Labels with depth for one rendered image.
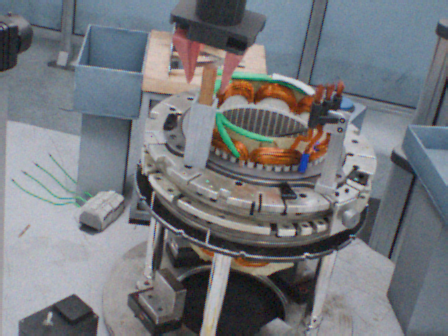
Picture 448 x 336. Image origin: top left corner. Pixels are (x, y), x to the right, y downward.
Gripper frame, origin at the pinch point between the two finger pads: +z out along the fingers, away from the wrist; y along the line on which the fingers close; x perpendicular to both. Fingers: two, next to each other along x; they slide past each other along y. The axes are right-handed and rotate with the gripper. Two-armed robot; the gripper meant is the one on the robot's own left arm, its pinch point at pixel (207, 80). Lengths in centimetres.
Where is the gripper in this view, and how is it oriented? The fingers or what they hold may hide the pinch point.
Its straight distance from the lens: 110.0
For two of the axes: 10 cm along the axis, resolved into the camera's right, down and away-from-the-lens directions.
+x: 3.0, -5.3, 7.9
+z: -1.6, 7.9, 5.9
